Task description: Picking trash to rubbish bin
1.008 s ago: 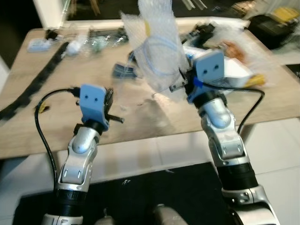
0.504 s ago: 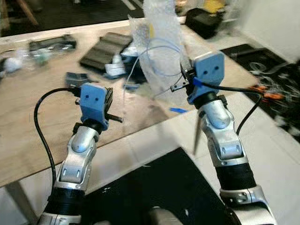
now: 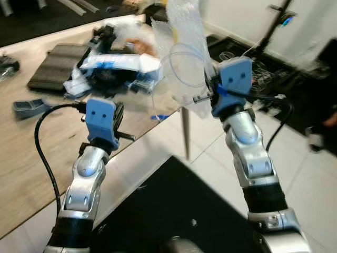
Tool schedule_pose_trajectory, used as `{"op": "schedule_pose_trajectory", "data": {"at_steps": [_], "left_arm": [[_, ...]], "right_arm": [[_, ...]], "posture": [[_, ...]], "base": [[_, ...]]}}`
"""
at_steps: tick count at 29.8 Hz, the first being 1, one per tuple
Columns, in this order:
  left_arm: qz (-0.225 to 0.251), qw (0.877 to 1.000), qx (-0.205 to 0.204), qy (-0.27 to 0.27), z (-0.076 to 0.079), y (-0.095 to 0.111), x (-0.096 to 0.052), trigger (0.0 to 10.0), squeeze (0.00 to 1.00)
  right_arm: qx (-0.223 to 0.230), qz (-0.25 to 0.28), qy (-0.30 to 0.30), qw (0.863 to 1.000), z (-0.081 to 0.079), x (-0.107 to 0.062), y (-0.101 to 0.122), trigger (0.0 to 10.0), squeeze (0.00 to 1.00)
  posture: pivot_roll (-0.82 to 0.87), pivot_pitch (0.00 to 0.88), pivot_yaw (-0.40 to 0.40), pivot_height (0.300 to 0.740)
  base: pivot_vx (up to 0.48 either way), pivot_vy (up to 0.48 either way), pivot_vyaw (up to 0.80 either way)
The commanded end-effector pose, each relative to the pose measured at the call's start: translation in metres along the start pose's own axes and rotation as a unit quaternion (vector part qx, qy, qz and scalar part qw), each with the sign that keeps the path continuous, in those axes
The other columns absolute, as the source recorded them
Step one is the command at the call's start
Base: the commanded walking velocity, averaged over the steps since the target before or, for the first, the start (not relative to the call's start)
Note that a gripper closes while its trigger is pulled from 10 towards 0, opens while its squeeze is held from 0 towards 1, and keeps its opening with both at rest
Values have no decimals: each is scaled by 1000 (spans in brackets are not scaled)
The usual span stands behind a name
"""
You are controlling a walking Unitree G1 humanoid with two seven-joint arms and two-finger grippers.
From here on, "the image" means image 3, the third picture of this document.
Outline clear plastic bag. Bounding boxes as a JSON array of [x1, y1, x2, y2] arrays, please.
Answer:
[[153, 0, 217, 120]]

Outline grey metal table leg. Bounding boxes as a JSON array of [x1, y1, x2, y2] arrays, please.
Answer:
[[181, 108, 191, 162]]

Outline white blue plastic packages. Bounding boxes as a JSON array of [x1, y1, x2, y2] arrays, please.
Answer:
[[63, 52, 162, 99]]

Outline brown wrapper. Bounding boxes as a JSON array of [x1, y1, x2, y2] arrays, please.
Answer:
[[126, 39, 157, 57]]

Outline dark grey ribbed tray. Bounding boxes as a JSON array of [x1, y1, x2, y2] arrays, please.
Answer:
[[27, 43, 92, 95]]

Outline black bulky gadget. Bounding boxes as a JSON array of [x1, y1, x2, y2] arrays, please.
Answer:
[[91, 24, 118, 53]]

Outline black tripod stand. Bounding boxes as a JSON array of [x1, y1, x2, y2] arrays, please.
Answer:
[[247, 0, 296, 60]]

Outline grey plastic device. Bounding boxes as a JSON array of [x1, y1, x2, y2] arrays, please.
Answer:
[[13, 99, 54, 120]]

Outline large black floor mat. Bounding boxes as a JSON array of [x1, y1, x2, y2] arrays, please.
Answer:
[[90, 155, 265, 253]]

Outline dark rug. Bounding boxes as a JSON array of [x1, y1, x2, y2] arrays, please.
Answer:
[[0, 0, 154, 48]]

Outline small black table object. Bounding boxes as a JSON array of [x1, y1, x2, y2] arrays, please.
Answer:
[[0, 55, 21, 75]]

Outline grey right robot leg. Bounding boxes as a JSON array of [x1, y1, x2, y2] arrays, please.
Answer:
[[160, 237, 204, 253]]

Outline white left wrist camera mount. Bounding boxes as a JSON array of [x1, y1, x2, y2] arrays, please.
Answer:
[[84, 98, 118, 151]]

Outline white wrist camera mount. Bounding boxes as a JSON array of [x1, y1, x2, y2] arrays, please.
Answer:
[[84, 98, 118, 151], [211, 56, 253, 118]]

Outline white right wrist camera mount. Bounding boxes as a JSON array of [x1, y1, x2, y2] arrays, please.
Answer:
[[211, 56, 253, 118]]

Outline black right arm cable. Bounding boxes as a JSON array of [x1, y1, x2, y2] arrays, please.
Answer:
[[224, 91, 293, 153]]

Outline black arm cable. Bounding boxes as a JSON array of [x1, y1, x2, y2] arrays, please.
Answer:
[[34, 103, 87, 218], [224, 91, 293, 153]]

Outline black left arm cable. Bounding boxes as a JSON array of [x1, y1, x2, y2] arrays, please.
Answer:
[[34, 103, 87, 218]]

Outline black mat with white cables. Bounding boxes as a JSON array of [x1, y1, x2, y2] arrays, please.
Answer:
[[205, 34, 337, 139]]

